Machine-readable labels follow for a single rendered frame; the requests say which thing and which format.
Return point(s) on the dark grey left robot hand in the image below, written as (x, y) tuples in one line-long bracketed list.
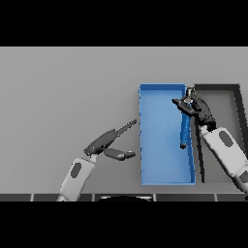
[(102, 142)]

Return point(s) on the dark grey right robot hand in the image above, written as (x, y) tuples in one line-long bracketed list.
[(201, 113)]

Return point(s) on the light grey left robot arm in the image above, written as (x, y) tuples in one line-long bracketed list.
[(75, 178)]

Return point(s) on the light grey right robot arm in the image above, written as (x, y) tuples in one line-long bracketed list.
[(226, 151)]

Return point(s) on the dark grey bin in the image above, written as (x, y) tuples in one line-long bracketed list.
[(223, 129)]

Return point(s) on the blue bin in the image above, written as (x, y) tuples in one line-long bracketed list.
[(163, 135)]

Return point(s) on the dark strip with pale lines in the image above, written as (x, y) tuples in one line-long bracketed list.
[(180, 197)]

